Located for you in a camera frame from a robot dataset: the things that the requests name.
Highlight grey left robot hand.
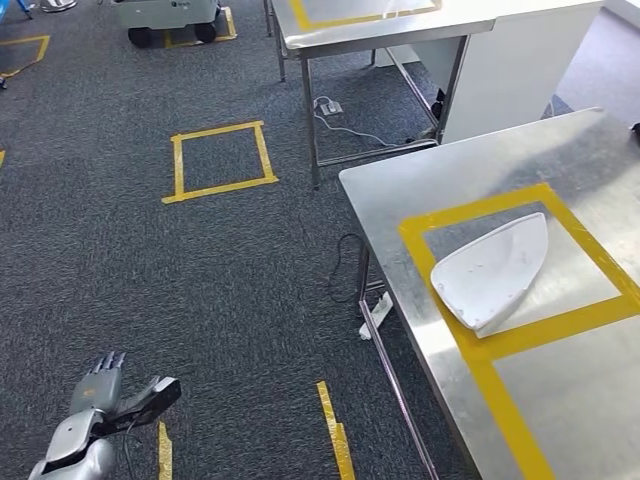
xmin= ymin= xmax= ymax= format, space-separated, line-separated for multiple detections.
xmin=69 ymin=351 xmax=162 ymax=419

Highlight white plastic shell part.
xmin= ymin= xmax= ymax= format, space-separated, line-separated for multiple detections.
xmin=429 ymin=211 xmax=549 ymax=333

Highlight steel workbench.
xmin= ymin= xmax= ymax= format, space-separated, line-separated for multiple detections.
xmin=339 ymin=107 xmax=640 ymax=480
xmin=263 ymin=0 xmax=604 ymax=191

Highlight white power strip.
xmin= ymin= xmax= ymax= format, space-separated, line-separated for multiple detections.
xmin=358 ymin=291 xmax=395 ymax=342

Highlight grey wheeled cart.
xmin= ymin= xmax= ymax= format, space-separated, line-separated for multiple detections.
xmin=110 ymin=0 xmax=222 ymax=49

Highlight grey floor socket box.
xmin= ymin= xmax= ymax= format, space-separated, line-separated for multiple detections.
xmin=313 ymin=95 xmax=344 ymax=119

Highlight yellow bench tape rectangle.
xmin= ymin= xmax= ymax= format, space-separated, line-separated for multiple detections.
xmin=288 ymin=0 xmax=444 ymax=32

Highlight white panel board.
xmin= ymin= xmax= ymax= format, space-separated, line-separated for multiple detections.
xmin=374 ymin=7 xmax=605 ymax=145

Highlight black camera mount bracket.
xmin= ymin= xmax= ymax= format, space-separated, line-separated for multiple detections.
xmin=102 ymin=397 xmax=161 ymax=439

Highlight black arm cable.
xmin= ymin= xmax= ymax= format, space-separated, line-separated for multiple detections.
xmin=121 ymin=423 xmax=138 ymax=480

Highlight black floor cable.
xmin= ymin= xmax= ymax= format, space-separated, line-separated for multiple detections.
xmin=327 ymin=232 xmax=368 ymax=306

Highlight white cable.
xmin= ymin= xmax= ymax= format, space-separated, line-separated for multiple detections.
xmin=313 ymin=97 xmax=437 ymax=149

